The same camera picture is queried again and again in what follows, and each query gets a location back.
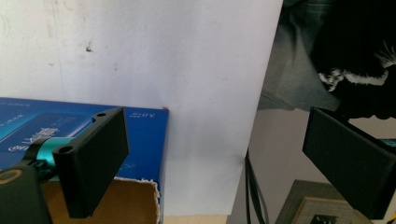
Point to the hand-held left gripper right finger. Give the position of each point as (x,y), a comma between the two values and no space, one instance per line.
(348,161)

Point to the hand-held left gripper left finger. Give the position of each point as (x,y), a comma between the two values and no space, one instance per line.
(91,161)

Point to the blue cardboard box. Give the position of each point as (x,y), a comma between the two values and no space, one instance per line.
(146,146)

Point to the grey framed board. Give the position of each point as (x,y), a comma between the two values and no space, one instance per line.
(308,205)

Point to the black printed shirt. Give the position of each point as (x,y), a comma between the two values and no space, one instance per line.
(358,59)

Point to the grey-green cloth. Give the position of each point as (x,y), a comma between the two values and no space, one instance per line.
(295,71)

